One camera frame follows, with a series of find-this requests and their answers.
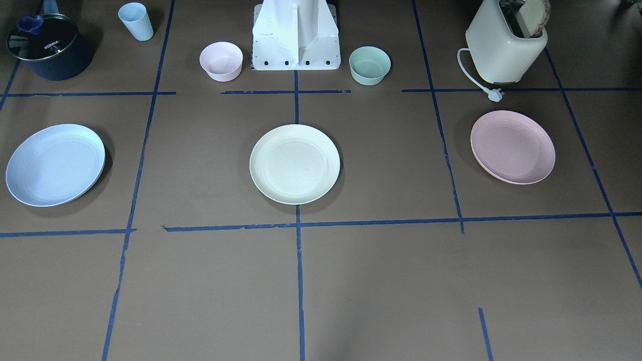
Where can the slice of toast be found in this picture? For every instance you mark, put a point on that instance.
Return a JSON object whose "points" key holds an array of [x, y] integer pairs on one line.
{"points": [[534, 14]]}

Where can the pink bowl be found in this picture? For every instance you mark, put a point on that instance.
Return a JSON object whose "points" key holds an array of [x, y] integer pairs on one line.
{"points": [[222, 61]]}

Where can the cream plate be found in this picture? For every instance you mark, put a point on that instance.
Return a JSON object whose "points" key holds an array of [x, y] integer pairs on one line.
{"points": [[294, 164]]}

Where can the cream toaster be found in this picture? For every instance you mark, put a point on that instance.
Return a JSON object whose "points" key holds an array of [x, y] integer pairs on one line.
{"points": [[499, 49]]}

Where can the green bowl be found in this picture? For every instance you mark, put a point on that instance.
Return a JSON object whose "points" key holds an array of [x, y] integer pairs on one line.
{"points": [[369, 65]]}

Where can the blue plate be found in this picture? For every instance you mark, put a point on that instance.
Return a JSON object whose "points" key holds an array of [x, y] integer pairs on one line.
{"points": [[56, 165]]}

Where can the pink plate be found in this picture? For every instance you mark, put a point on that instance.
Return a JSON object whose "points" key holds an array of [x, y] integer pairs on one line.
{"points": [[512, 147]]}

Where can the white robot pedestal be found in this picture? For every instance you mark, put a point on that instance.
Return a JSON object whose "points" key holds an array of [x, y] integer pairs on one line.
{"points": [[295, 36]]}

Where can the light blue cup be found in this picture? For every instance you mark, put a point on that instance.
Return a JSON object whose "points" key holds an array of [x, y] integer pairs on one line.
{"points": [[136, 19]]}

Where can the dark blue saucepan with lid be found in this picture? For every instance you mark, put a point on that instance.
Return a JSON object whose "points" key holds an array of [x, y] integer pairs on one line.
{"points": [[50, 44]]}

